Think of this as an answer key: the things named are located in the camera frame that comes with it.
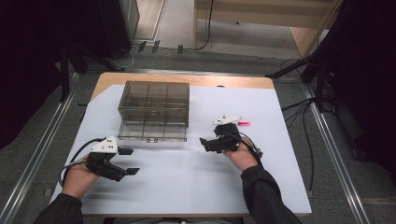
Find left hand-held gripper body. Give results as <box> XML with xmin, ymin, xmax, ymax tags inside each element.
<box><xmin>84</xmin><ymin>135</ymin><xmax>123</xmax><ymax>183</ymax></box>

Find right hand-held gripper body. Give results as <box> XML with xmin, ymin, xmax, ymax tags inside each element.
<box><xmin>204</xmin><ymin>114</ymin><xmax>245</xmax><ymax>154</ymax></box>

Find clear plastic compartment box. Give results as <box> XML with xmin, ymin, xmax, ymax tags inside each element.
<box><xmin>117</xmin><ymin>80</ymin><xmax>191</xmax><ymax>144</ymax></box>

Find person's right hand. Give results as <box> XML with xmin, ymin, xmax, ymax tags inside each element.
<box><xmin>222</xmin><ymin>137</ymin><xmax>260</xmax><ymax>173</ymax></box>

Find person's left hand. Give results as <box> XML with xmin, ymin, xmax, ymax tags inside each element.
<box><xmin>62</xmin><ymin>162</ymin><xmax>101</xmax><ymax>202</ymax></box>

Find white sheet table cover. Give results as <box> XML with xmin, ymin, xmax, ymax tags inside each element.
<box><xmin>49</xmin><ymin>83</ymin><xmax>313</xmax><ymax>217</ymax></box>

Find black tripod stand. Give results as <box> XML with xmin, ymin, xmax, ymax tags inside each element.
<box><xmin>264</xmin><ymin>46</ymin><xmax>331</xmax><ymax>113</ymax></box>
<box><xmin>59</xmin><ymin>43</ymin><xmax>125</xmax><ymax>103</ymax></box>

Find light wooden cabinet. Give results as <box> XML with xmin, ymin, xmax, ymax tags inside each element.
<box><xmin>192</xmin><ymin>0</ymin><xmax>344</xmax><ymax>60</ymax></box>

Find grey metal cabinet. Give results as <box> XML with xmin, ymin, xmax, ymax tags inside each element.
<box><xmin>118</xmin><ymin>0</ymin><xmax>140</xmax><ymax>41</ymax></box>

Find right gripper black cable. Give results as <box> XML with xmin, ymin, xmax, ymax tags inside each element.
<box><xmin>219</xmin><ymin>130</ymin><xmax>264</xmax><ymax>166</ymax></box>

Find metal floor rail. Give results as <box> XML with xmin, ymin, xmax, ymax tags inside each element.
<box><xmin>302</xmin><ymin>83</ymin><xmax>372</xmax><ymax>224</ymax></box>
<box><xmin>0</xmin><ymin>72</ymin><xmax>80</xmax><ymax>224</ymax></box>

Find black floor cables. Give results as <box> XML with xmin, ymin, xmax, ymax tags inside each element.
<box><xmin>279</xmin><ymin>57</ymin><xmax>335</xmax><ymax>192</ymax></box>

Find white floor cable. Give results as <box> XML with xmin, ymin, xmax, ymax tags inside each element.
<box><xmin>106</xmin><ymin>45</ymin><xmax>140</xmax><ymax>71</ymax></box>

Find black hanging cable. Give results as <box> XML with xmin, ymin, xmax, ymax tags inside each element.
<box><xmin>195</xmin><ymin>0</ymin><xmax>215</xmax><ymax>51</ymax></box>

